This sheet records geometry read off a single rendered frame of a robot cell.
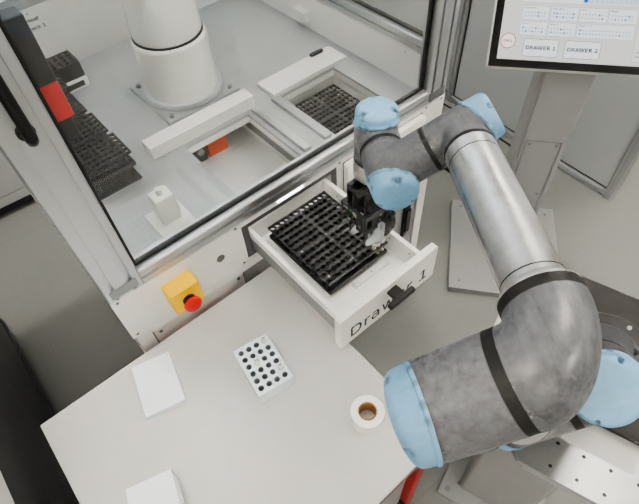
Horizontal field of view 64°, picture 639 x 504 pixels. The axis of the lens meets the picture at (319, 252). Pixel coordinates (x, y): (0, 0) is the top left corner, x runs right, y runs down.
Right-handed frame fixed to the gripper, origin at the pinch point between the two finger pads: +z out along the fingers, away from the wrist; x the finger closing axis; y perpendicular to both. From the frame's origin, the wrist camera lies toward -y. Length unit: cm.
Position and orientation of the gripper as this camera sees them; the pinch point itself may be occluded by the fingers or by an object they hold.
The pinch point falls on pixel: (375, 235)
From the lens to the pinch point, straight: 114.0
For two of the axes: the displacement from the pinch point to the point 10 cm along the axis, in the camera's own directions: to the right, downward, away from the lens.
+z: 0.4, 6.1, 7.9
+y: -7.6, 5.3, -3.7
